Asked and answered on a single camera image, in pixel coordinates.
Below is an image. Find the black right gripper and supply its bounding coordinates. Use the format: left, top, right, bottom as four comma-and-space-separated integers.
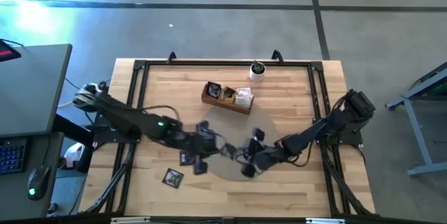
232, 128, 286, 179

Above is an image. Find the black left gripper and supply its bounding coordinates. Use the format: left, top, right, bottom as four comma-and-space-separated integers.
173, 121, 228, 176

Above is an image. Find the brown wooden tea box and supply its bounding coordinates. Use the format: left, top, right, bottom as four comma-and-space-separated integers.
200, 81, 255, 116

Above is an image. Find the round grey table mat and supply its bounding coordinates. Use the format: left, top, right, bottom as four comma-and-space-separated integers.
202, 103, 280, 182

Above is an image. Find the white pot green plant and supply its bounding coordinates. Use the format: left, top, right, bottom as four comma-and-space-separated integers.
249, 59, 267, 82

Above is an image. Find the white pink object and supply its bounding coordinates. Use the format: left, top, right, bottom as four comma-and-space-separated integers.
64, 142, 85, 169

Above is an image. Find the black computer mouse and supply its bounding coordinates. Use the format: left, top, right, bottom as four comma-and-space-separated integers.
27, 165, 52, 202

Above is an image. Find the grey desk top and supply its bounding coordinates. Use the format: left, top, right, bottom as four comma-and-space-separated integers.
0, 43, 73, 137

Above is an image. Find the black backlit keyboard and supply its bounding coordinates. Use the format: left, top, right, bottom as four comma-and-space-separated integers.
0, 137, 28, 175

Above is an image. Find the dark keyboard desk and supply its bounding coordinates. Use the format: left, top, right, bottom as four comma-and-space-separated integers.
0, 132, 66, 220

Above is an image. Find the black device red stripe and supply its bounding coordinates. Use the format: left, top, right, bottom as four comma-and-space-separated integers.
0, 38, 22, 63

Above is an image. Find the black aluminium table frame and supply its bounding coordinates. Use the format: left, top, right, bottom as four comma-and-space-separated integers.
82, 49, 377, 218

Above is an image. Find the silver metal bracket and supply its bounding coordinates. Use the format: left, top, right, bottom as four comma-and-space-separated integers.
110, 216, 151, 224
306, 218, 346, 224

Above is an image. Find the grey metal cart frame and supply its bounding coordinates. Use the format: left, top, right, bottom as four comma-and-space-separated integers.
385, 61, 447, 178

